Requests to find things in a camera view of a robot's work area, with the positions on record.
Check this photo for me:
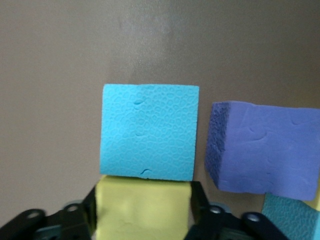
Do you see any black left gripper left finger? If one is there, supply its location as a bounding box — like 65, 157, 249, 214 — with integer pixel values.
0, 186, 98, 240

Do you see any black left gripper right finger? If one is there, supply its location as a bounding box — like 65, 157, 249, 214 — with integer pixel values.
186, 180, 292, 240

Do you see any cyan foam block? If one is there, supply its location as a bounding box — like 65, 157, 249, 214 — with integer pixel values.
260, 193, 320, 240
99, 83, 201, 182

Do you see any purple foam block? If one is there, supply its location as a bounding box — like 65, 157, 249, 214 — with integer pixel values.
204, 100, 320, 202

